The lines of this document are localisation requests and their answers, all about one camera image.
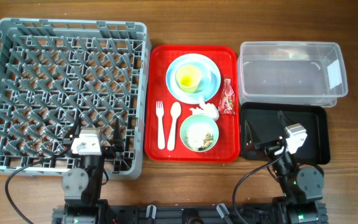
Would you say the yellow plastic cup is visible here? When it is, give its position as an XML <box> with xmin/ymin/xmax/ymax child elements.
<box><xmin>176</xmin><ymin>65</ymin><xmax>202</xmax><ymax>93</ymax></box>

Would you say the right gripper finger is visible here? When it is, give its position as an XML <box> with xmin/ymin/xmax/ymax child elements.
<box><xmin>244</xmin><ymin>119</ymin><xmax>262</xmax><ymax>146</ymax></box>
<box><xmin>278</xmin><ymin>110</ymin><xmax>290</xmax><ymax>137</ymax></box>

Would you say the white tissue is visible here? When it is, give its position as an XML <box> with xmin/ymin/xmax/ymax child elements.
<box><xmin>190</xmin><ymin>96</ymin><xmax>219</xmax><ymax>121</ymax></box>

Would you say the clear plastic bin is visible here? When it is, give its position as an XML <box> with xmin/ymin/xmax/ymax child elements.
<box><xmin>237</xmin><ymin>41</ymin><xmax>348</xmax><ymax>107</ymax></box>

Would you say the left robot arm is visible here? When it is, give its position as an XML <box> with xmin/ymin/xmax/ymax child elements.
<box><xmin>61</xmin><ymin>119</ymin><xmax>124</xmax><ymax>223</ymax></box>

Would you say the white plastic spoon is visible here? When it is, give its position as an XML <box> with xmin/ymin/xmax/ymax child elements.
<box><xmin>167</xmin><ymin>102</ymin><xmax>181</xmax><ymax>151</ymax></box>

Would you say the green bowl with food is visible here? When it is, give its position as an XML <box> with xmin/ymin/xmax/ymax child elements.
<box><xmin>180</xmin><ymin>114</ymin><xmax>219</xmax><ymax>153</ymax></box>

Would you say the light blue plate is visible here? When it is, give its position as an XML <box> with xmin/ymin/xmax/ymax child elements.
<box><xmin>166</xmin><ymin>54</ymin><xmax>221</xmax><ymax>105</ymax></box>

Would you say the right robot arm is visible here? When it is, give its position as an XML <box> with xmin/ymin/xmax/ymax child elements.
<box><xmin>239</xmin><ymin>111</ymin><xmax>328</xmax><ymax>223</ymax></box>

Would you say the black plastic tray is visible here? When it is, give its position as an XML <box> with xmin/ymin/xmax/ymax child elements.
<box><xmin>240</xmin><ymin>102</ymin><xmax>331</xmax><ymax>165</ymax></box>

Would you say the grey dishwasher rack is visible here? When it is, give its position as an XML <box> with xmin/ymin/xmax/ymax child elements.
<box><xmin>0</xmin><ymin>18</ymin><xmax>152</xmax><ymax>180</ymax></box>

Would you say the black aluminium base frame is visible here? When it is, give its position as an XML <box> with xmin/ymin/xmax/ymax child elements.
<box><xmin>52</xmin><ymin>203</ymin><xmax>328</xmax><ymax>224</ymax></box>

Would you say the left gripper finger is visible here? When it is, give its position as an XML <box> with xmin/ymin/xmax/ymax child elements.
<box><xmin>68</xmin><ymin>117</ymin><xmax>81</xmax><ymax>139</ymax></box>
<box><xmin>112</xmin><ymin>118</ymin><xmax>124</xmax><ymax>146</ymax></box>

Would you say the red plastic tray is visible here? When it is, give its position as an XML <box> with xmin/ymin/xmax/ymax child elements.
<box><xmin>144</xmin><ymin>45</ymin><xmax>241</xmax><ymax>163</ymax></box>

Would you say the red snack wrapper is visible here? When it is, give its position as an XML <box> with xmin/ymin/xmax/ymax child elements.
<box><xmin>218</xmin><ymin>78</ymin><xmax>235</xmax><ymax>115</ymax></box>

